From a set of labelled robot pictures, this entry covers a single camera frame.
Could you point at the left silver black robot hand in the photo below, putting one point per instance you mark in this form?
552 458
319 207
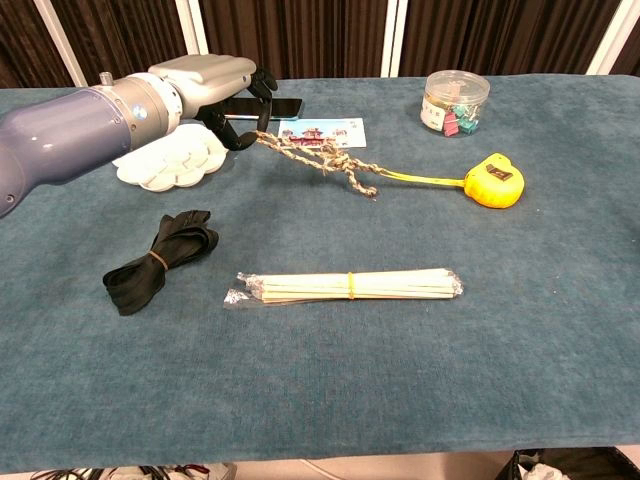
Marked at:
210 77

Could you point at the yellow tape measure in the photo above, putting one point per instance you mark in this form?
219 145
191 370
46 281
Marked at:
492 187

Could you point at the left blue grey robot arm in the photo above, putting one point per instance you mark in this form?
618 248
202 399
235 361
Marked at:
75 130

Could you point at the black hair tie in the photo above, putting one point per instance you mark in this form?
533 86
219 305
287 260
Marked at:
150 270

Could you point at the black smartphone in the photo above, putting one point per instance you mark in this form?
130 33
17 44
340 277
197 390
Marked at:
285 107

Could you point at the white flower-shaped palette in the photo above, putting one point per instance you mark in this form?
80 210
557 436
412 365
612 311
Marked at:
170 165

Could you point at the dark pleated curtain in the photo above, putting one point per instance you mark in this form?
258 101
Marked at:
300 35

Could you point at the postcard with building picture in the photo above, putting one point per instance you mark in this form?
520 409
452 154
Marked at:
345 132

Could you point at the clear jar of binder clips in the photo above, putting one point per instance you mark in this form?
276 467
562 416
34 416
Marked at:
450 100

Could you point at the wrapped chopsticks bundle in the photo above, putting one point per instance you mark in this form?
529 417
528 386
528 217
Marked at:
350 287

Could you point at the blue table cloth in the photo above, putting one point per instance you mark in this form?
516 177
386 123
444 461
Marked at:
320 375

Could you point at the black storage bin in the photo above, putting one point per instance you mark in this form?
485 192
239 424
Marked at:
575 462

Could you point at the white frame post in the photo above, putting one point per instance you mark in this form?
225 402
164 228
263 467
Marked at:
192 27
396 37
60 40
612 37

